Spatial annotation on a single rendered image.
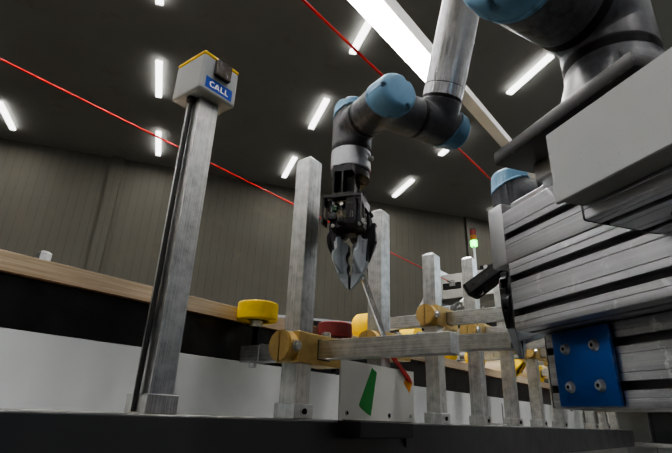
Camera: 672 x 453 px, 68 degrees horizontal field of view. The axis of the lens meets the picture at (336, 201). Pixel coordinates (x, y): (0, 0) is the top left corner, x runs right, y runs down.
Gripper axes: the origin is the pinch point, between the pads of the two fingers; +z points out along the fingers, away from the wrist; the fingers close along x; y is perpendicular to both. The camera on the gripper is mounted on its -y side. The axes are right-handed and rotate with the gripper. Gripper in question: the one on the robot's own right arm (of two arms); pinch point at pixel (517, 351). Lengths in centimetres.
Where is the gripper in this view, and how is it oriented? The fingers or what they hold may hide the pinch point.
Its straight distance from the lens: 99.3
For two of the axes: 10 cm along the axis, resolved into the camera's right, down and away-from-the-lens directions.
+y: 7.9, -2.2, -5.7
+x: 6.1, 3.4, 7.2
